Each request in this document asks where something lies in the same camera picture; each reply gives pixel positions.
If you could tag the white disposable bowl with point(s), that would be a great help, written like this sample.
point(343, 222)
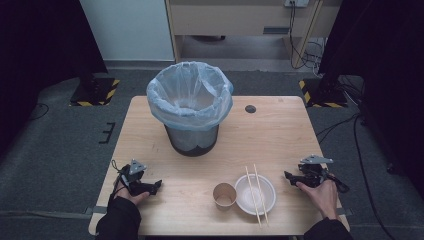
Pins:
point(245, 195)

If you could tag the dark curtain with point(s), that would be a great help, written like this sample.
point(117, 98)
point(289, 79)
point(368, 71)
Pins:
point(383, 50)
point(40, 50)

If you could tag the metal mesh trash bin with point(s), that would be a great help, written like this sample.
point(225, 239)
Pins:
point(191, 141)

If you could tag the beige wooden desk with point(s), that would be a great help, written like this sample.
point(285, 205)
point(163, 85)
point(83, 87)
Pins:
point(233, 20)

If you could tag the dark round table grommet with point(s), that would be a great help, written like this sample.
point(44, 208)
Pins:
point(250, 109)

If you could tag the person's right hand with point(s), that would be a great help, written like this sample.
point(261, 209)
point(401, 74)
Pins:
point(325, 198)

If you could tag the brown paper cup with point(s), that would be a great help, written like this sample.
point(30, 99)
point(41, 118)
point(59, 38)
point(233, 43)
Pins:
point(224, 196)

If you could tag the wooden chopstick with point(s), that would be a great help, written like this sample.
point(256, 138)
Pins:
point(253, 196)
point(261, 195)

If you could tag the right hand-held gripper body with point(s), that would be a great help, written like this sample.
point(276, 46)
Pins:
point(315, 173)

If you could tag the white power strip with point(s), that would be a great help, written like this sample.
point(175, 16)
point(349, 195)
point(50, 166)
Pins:
point(296, 2)

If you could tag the blue plastic bin bag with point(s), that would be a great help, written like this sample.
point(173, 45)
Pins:
point(190, 90)

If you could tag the person's left hand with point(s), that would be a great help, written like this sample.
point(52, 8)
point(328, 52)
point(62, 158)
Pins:
point(135, 199)

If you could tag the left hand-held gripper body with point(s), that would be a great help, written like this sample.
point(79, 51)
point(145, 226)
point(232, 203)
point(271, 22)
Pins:
point(136, 166)

